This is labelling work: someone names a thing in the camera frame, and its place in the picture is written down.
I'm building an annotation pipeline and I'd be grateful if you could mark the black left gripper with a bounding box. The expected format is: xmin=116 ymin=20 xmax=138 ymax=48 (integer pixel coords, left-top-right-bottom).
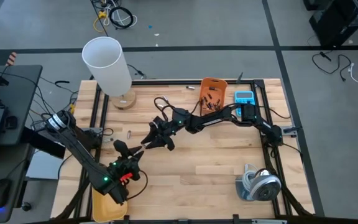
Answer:
xmin=112 ymin=145 xmax=145 ymax=183

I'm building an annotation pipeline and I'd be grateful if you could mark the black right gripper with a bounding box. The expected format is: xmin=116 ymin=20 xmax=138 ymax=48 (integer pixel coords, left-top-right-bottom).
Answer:
xmin=140 ymin=115 xmax=185 ymax=152

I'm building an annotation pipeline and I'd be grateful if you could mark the yellow plastic bin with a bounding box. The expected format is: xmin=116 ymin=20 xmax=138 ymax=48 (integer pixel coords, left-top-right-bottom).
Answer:
xmin=91 ymin=186 xmax=129 ymax=223

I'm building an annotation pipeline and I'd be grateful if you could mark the orange plastic bin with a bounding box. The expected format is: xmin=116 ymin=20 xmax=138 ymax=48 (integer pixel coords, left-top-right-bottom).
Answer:
xmin=199 ymin=77 xmax=229 ymax=114

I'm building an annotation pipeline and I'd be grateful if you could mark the white cylinder table lamp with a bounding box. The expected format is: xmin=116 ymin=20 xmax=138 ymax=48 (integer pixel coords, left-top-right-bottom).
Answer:
xmin=81 ymin=36 xmax=137 ymax=110

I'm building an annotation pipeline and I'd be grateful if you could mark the black slanted panel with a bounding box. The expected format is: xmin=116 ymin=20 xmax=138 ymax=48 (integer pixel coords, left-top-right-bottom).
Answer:
xmin=22 ymin=127 xmax=67 ymax=160

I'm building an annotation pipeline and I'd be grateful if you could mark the white box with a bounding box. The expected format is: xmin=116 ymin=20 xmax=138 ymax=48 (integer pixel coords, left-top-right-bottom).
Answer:
xmin=26 ymin=149 xmax=67 ymax=181

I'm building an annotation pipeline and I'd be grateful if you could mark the blue calculator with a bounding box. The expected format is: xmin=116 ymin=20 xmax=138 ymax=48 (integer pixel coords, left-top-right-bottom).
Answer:
xmin=234 ymin=90 xmax=257 ymax=118

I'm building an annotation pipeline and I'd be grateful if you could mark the black power adapter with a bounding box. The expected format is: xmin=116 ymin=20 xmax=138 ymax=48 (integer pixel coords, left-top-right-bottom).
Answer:
xmin=31 ymin=120 xmax=48 ymax=131

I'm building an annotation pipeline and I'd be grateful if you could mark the grey round device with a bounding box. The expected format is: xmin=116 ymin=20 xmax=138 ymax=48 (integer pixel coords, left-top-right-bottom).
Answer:
xmin=235 ymin=167 xmax=282 ymax=202

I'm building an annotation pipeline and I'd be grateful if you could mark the black round desk object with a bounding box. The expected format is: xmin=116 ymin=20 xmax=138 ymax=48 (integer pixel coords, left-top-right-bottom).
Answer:
xmin=4 ymin=115 xmax=19 ymax=131

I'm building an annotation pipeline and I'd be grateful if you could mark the black side desk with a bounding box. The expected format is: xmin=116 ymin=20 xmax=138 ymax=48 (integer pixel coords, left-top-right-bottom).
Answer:
xmin=0 ymin=64 xmax=43 ymax=223

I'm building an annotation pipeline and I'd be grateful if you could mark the black computer mouse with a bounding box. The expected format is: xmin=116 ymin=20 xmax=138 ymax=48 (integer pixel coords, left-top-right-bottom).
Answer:
xmin=0 ymin=178 xmax=12 ymax=210

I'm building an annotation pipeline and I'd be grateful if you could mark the orange black striped block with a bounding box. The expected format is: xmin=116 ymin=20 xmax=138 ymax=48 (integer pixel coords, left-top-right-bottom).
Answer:
xmin=5 ymin=52 xmax=19 ymax=67

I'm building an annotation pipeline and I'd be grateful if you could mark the black computer tower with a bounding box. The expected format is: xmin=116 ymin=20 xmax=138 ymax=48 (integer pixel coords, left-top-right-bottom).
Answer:
xmin=308 ymin=0 xmax=358 ymax=47

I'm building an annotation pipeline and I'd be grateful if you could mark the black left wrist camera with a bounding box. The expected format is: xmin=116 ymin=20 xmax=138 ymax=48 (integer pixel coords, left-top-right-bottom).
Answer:
xmin=113 ymin=139 xmax=131 ymax=157

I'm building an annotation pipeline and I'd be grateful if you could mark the red cable clip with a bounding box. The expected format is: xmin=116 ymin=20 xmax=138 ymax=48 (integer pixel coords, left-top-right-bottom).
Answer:
xmin=119 ymin=172 xmax=134 ymax=183

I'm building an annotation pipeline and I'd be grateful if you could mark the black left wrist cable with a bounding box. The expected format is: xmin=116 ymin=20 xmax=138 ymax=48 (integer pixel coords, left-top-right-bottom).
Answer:
xmin=124 ymin=169 xmax=149 ymax=201

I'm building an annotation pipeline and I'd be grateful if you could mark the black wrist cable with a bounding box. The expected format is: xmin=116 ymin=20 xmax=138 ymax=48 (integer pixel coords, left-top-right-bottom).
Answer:
xmin=124 ymin=169 xmax=149 ymax=201
xmin=153 ymin=96 xmax=204 ymax=118

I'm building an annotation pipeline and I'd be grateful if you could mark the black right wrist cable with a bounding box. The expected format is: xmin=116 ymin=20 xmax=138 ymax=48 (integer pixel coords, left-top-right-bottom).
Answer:
xmin=153 ymin=96 xmax=204 ymax=118

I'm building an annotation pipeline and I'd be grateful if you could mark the silver mounting bracket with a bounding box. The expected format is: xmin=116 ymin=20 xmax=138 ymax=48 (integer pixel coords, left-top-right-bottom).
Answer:
xmin=81 ymin=126 xmax=104 ymax=135

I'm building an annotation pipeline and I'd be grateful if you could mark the black aluminium table frame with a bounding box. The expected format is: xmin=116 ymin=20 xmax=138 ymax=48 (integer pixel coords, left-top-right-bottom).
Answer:
xmin=54 ymin=78 xmax=316 ymax=224

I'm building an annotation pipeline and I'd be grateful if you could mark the white coiled cable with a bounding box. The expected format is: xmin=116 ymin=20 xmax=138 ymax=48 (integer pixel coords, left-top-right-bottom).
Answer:
xmin=242 ymin=164 xmax=260 ymax=191

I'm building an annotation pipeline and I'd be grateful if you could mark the black coiled floor cable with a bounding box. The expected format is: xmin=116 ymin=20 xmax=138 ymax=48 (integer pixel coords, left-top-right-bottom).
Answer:
xmin=108 ymin=6 xmax=135 ymax=30

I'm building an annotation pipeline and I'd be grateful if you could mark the yellow floor cable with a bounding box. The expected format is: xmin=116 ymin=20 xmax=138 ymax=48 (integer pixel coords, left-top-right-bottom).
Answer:
xmin=93 ymin=10 xmax=109 ymax=34

